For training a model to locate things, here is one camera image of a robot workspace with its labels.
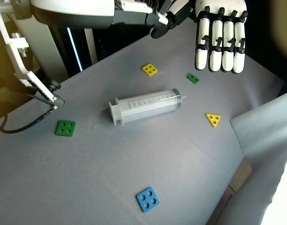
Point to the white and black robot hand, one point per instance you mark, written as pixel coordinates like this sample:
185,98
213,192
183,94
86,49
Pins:
228,35
63,7

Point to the large clear plastic syringe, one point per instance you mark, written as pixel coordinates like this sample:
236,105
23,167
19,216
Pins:
145,110

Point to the white robot body column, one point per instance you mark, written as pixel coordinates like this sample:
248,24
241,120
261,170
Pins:
42,51

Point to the small green two-hole block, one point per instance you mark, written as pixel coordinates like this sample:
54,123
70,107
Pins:
193,78

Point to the yellow triangle three-hole block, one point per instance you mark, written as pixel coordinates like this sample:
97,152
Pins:
213,118

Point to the yellow square four-hole block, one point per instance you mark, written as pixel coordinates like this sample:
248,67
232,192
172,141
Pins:
149,70

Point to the white backdrop sheet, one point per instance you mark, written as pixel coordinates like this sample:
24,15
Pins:
263,140

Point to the green square four-hole block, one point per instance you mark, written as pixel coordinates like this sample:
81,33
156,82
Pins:
65,128

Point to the grey table cloth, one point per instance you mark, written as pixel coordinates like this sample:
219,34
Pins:
110,164

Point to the blue square four-hole block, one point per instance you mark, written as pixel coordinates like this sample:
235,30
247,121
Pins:
148,199

